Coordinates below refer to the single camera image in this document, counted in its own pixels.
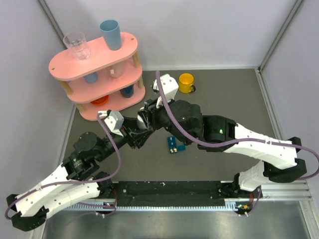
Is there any white pill bottle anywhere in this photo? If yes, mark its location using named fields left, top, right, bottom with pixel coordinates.
left=137, top=116, right=148, bottom=130

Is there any teal pill organizer box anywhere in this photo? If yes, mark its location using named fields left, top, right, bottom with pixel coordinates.
left=167, top=136, right=186, bottom=154

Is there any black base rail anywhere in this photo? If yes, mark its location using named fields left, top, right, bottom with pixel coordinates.
left=114, top=181, right=237, bottom=207

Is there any orange plastic bowl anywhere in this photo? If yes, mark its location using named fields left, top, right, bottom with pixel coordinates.
left=90, top=95, right=109, bottom=106

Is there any pink three-tier wooden shelf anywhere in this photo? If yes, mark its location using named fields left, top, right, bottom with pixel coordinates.
left=48, top=32, right=146, bottom=121

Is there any dark blue faceted cup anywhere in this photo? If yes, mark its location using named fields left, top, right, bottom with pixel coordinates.
left=120, top=85, right=134, bottom=98

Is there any small light blue cup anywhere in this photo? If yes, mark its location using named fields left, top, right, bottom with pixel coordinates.
left=84, top=72, right=98, bottom=84

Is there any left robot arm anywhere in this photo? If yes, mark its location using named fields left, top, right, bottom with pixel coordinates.
left=5, top=112, right=156, bottom=232

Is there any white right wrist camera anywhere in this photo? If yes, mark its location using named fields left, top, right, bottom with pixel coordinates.
left=152, top=74, right=178, bottom=109

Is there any yellow mug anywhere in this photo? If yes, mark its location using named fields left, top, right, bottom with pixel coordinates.
left=178, top=73, right=196, bottom=94

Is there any light blue plastic tumbler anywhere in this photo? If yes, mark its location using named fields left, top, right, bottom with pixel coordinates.
left=99, top=19, right=122, bottom=51

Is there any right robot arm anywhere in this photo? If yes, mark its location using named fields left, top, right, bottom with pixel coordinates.
left=169, top=100, right=307, bottom=197

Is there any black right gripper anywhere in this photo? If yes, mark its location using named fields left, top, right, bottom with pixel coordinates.
left=139, top=93, right=192, bottom=146

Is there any clear drinking glass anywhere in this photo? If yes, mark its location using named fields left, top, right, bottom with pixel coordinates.
left=63, top=31, right=90, bottom=60

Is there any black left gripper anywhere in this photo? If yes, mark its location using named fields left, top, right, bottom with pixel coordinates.
left=95, top=115, right=154, bottom=162

